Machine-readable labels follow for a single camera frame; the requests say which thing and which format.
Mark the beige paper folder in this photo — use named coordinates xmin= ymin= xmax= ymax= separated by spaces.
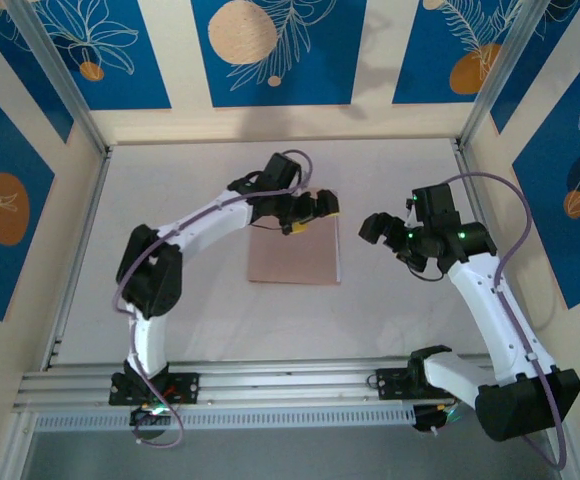
xmin=246 ymin=186 xmax=344 ymax=287

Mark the black controller board with LED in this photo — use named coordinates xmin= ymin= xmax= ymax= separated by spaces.
xmin=129 ymin=403 xmax=177 ymax=427
xmin=412 ymin=402 xmax=464 ymax=435

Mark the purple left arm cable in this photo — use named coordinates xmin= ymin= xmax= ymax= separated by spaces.
xmin=112 ymin=148 xmax=316 ymax=450

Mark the aluminium table side rail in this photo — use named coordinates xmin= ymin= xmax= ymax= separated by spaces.
xmin=450 ymin=139 xmax=535 ymax=360
xmin=42 ymin=147 xmax=114 ymax=374

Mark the long aluminium base rail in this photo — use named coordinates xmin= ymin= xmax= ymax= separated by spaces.
xmin=12 ymin=355 xmax=565 ymax=414

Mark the aluminium frame post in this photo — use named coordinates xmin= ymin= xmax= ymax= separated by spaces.
xmin=7 ymin=0 xmax=114 ymax=156
xmin=459 ymin=0 xmax=546 ymax=149

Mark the grey slotted cable duct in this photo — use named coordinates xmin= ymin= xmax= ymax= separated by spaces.
xmin=33 ymin=405 xmax=417 ymax=432

